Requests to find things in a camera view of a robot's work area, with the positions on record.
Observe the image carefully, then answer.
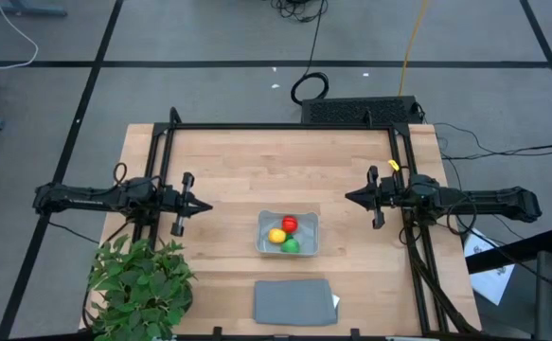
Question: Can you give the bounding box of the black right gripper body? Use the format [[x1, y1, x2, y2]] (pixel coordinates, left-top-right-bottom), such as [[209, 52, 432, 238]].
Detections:
[[367, 165, 402, 230]]

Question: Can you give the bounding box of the white printed paper sheet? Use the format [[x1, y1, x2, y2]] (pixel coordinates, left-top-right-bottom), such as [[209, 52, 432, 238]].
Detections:
[[463, 228, 516, 307]]

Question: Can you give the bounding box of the yellow cable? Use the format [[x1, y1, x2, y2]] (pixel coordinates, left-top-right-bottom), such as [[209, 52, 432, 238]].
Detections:
[[398, 0, 430, 98]]

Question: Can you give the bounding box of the white cable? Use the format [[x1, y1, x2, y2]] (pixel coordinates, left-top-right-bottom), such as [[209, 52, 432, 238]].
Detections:
[[0, 0, 40, 71]]

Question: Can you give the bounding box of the thin black floor cable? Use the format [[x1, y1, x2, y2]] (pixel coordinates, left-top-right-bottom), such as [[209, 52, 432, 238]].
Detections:
[[433, 121, 552, 163]]

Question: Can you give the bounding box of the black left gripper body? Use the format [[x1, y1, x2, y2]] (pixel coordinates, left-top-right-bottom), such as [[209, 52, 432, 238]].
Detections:
[[161, 172, 196, 237]]

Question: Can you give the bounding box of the black floor beam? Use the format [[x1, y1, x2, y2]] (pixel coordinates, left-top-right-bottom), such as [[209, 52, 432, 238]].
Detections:
[[466, 228, 552, 276]]

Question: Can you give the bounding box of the green leafy potted plant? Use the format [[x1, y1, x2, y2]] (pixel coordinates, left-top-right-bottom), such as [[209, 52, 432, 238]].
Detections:
[[85, 235, 196, 341]]

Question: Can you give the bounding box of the black aluminium table frame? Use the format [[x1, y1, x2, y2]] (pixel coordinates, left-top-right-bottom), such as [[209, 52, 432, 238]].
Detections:
[[132, 106, 481, 335]]

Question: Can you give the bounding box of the translucent white tupperware container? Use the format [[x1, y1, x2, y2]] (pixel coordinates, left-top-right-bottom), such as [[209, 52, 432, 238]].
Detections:
[[255, 209, 320, 259]]

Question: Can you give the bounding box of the black computer case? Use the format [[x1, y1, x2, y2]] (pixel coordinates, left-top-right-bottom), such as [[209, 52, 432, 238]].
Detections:
[[300, 96, 424, 127]]

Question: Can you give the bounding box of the black hanging cable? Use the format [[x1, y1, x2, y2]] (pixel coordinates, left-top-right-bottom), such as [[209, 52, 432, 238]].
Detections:
[[290, 0, 330, 106]]

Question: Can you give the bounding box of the grey cloth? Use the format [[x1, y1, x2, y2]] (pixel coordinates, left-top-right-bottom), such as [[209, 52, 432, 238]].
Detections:
[[253, 278, 339, 327]]

